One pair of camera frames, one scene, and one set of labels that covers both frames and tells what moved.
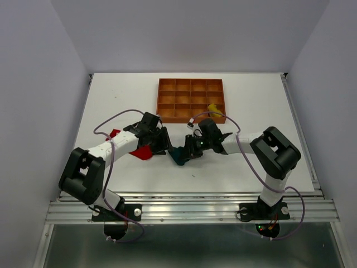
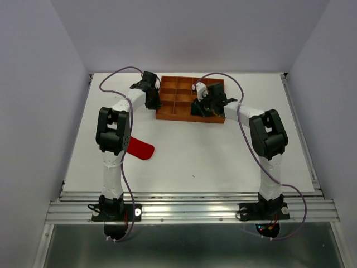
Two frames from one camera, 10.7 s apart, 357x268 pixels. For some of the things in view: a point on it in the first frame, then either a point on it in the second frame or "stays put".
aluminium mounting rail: [201, 207] stays put
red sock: [144, 153] stays put
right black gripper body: [196, 145] → [205, 106]
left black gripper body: [159, 140] → [154, 103]
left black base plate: [133, 211] stays put
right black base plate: [262, 211] stays put
